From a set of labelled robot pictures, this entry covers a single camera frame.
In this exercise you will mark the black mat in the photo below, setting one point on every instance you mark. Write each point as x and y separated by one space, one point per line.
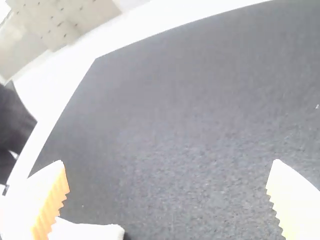
175 125

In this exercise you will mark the grey cupboard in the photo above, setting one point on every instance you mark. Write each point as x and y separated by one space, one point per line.
62 22

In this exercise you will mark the pale towel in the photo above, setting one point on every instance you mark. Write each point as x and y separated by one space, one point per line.
87 231

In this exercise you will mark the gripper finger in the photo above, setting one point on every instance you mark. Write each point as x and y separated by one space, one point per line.
37 200
297 205

